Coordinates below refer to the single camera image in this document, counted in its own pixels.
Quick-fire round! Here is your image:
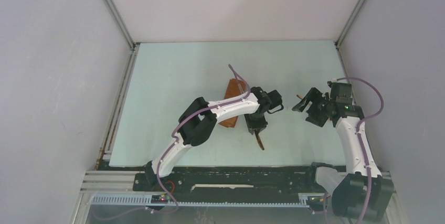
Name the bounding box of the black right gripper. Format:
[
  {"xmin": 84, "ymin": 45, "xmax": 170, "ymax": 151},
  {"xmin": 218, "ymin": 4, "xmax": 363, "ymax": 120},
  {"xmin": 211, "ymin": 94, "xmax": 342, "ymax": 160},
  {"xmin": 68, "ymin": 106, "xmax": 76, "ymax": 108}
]
[{"xmin": 292, "ymin": 87, "xmax": 334, "ymax": 127}]

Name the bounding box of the gold knife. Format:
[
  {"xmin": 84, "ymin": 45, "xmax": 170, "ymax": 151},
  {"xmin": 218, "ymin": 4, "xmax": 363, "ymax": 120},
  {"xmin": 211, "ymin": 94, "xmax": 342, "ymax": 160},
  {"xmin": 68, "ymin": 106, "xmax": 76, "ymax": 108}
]
[{"xmin": 254, "ymin": 130, "xmax": 265, "ymax": 151}]

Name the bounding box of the orange cloth napkin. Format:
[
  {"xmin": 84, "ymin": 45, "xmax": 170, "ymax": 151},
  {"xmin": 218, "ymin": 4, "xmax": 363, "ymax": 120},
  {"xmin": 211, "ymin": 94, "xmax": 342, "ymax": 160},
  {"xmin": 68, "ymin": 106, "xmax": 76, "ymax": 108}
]
[{"xmin": 219, "ymin": 78, "xmax": 246, "ymax": 128}]

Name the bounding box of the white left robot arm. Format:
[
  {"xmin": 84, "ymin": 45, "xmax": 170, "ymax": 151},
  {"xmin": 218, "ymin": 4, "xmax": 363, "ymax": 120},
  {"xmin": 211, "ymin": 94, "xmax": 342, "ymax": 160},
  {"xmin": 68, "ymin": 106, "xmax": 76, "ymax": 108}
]
[{"xmin": 144, "ymin": 87, "xmax": 284, "ymax": 191}]

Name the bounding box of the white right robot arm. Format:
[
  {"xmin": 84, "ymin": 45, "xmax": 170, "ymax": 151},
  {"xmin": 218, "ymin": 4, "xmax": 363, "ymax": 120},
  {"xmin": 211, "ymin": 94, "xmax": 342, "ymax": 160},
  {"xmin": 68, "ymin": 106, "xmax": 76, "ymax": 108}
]
[{"xmin": 292, "ymin": 83, "xmax": 394, "ymax": 223}]

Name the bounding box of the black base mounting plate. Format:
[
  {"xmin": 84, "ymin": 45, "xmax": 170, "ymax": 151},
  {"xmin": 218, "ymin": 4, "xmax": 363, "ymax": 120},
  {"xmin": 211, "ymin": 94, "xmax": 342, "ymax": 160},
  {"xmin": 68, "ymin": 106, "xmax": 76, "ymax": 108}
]
[{"xmin": 132, "ymin": 166, "xmax": 341, "ymax": 205}]

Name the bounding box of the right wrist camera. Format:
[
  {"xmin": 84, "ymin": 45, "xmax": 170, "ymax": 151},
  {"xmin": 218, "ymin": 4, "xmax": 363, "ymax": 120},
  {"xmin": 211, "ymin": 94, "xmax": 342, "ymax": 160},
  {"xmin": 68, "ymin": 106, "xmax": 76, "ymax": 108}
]
[{"xmin": 330, "ymin": 82, "xmax": 353, "ymax": 104}]

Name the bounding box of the aluminium frame rail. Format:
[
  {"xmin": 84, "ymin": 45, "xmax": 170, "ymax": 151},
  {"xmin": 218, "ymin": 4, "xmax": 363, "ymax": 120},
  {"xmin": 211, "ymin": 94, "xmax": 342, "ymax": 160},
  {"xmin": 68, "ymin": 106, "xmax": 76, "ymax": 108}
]
[{"xmin": 71, "ymin": 170, "xmax": 407, "ymax": 224}]

